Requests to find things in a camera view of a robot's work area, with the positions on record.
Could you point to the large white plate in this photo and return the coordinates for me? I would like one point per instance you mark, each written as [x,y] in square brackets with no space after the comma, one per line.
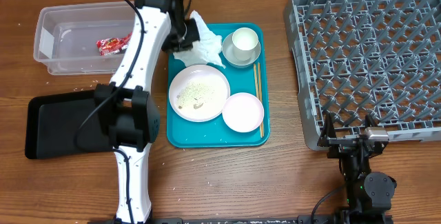
[198,93]

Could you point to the teal serving tray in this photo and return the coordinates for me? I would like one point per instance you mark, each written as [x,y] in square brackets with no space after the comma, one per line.
[215,133]

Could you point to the left wooden chopstick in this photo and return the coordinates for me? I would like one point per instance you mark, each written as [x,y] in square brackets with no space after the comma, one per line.
[258,96]

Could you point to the grey dishwasher rack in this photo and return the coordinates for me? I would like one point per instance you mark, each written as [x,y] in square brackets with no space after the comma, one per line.
[367,57]

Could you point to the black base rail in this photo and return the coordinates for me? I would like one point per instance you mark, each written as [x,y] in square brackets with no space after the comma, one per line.
[302,219]

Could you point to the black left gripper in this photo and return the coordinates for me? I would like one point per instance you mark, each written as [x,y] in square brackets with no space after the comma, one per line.
[170,45]

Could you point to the red snack wrapper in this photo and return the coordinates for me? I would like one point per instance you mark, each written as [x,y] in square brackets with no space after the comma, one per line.
[112,46]

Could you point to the white napkin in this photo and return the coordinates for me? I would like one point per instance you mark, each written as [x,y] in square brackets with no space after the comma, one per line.
[204,51]

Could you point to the small white bowl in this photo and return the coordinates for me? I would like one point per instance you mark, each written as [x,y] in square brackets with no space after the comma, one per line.
[243,112]

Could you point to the clear plastic bin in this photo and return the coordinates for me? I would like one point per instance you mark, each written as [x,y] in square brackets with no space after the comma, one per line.
[65,37]

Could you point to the wooden chopstick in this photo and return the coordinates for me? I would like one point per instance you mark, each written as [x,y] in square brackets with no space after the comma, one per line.
[260,87]
[258,96]

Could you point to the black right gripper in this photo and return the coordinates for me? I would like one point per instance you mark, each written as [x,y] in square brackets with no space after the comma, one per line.
[344,147]

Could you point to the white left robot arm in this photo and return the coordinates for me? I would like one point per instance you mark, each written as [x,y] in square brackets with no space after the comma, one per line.
[127,113]

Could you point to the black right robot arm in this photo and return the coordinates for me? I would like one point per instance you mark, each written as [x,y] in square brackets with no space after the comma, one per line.
[369,193]

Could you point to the black tray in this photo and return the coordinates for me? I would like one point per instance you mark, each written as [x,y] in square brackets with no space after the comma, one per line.
[53,120]

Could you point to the white cup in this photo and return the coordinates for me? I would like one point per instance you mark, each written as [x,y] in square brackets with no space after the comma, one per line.
[245,41]

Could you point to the right wooden chopstick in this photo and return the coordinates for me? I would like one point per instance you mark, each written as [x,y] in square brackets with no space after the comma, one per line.
[260,87]

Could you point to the grey saucer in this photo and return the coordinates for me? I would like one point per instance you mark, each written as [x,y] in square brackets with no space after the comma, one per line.
[228,53]

